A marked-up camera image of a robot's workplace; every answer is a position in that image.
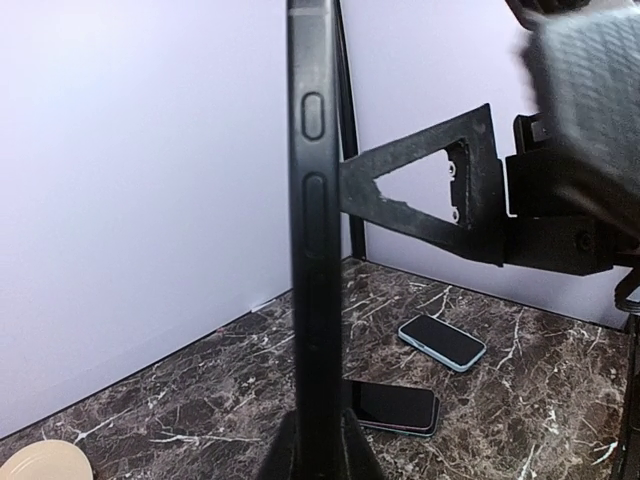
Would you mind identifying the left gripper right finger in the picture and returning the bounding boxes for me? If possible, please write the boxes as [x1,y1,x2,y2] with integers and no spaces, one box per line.
[342,409,385,480]

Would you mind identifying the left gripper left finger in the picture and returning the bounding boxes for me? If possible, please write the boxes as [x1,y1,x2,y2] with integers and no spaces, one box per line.
[256,412,297,480]

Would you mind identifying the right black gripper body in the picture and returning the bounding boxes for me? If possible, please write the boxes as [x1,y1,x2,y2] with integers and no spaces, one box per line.
[504,114,639,276]

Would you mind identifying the dark smartphone on table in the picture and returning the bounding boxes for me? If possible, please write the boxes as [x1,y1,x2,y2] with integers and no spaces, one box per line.
[342,380,440,438]

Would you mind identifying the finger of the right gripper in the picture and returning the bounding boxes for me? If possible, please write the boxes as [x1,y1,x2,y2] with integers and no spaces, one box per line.
[340,104,503,266]

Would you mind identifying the right black frame post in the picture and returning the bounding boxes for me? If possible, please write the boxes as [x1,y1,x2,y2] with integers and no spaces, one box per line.
[333,1,367,261]

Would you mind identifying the beige round plate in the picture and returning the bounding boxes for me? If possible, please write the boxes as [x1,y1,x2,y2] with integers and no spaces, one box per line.
[1,440,94,480]

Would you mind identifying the light blue phone case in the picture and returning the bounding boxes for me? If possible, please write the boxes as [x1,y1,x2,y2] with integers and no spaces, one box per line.
[397,315,487,373]

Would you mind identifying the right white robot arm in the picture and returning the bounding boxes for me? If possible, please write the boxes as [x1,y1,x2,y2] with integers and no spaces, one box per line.
[340,1,639,314]

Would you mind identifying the black phone case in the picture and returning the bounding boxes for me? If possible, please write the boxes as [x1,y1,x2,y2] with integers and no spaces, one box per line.
[287,1,343,479]

